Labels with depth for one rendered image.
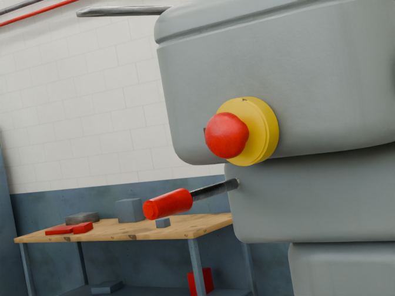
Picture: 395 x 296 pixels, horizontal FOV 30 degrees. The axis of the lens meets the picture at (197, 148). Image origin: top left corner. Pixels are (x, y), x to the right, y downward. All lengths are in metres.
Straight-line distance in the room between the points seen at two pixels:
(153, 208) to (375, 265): 0.24
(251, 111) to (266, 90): 0.03
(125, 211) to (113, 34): 1.65
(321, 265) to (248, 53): 0.26
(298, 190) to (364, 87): 0.18
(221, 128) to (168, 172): 6.07
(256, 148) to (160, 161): 6.10
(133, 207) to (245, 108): 5.98
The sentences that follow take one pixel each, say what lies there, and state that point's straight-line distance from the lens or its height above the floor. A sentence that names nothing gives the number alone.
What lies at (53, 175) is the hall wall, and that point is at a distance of 7.84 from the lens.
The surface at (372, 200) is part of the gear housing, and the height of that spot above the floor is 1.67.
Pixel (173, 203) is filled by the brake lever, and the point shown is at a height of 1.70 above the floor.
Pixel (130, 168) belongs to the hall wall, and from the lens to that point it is 7.01.
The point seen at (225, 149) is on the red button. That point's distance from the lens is 0.62.
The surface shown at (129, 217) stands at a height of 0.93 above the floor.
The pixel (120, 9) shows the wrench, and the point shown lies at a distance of 0.73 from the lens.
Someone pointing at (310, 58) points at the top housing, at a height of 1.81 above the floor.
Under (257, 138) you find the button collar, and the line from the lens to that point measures 0.63.
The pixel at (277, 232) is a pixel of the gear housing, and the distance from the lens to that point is 0.78.
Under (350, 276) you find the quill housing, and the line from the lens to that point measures 0.79.
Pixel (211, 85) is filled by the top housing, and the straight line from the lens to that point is 0.68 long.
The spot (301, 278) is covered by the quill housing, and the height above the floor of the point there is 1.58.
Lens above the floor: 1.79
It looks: 3 degrees down
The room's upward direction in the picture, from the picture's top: 10 degrees counter-clockwise
